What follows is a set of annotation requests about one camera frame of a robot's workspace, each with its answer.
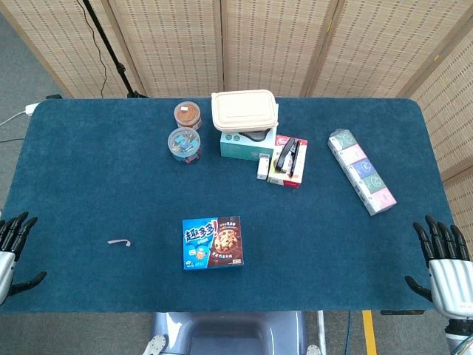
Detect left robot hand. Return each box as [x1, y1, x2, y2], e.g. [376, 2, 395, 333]
[0, 211, 48, 306]

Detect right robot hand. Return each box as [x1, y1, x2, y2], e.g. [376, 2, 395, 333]
[404, 215, 473, 319]

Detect clear jar binder clips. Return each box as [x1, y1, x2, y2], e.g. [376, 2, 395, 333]
[167, 127, 203, 166]

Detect bamboo folding screen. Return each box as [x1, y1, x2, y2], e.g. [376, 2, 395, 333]
[0, 0, 473, 230]

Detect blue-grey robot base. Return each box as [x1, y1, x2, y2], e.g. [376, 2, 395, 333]
[149, 310, 307, 355]

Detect teal white cardboard box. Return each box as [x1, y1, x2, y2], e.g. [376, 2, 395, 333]
[220, 127, 279, 162]

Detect red white stapler box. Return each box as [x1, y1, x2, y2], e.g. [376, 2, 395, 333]
[266, 134, 309, 190]

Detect blue table mat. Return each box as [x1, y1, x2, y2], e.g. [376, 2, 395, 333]
[0, 97, 473, 315]

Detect clear jar brown rubber bands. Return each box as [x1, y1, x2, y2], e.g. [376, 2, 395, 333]
[173, 101, 203, 131]

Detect black stapler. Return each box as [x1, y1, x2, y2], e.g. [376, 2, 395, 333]
[273, 138, 301, 178]

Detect beige lidded food container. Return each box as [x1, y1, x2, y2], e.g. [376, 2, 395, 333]
[211, 89, 279, 133]

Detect blue brown cookie box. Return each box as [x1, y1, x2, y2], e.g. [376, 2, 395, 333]
[182, 216, 245, 271]

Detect white power cable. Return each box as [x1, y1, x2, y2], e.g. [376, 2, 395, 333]
[0, 110, 27, 127]

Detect thin black hanging cable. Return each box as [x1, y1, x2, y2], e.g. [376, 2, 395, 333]
[75, 0, 109, 98]

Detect yellow floor tape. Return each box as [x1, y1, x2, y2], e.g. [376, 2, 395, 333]
[361, 310, 378, 355]

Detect white pole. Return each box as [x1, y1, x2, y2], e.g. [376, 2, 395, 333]
[316, 310, 328, 355]

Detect multicolour tissue pack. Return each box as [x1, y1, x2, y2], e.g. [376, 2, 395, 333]
[327, 128, 398, 217]

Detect small white staples box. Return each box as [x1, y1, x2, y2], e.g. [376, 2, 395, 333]
[256, 154, 272, 181]

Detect black tripod stand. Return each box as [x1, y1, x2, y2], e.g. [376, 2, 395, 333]
[81, 0, 149, 98]

